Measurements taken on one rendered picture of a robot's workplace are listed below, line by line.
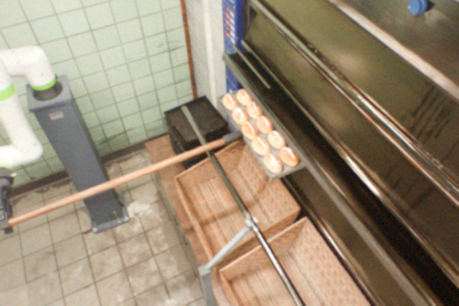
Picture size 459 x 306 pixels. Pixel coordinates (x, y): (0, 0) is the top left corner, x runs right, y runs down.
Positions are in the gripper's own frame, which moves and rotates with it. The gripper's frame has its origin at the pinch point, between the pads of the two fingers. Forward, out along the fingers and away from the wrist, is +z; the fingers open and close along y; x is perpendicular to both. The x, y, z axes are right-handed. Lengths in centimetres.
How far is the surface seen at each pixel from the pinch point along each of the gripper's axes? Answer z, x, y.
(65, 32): -119, -45, 0
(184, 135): -37, -85, 30
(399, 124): 60, -120, -55
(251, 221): 41, -85, 1
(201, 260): 20, -68, 61
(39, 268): -49, 26, 120
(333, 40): 26, -121, -60
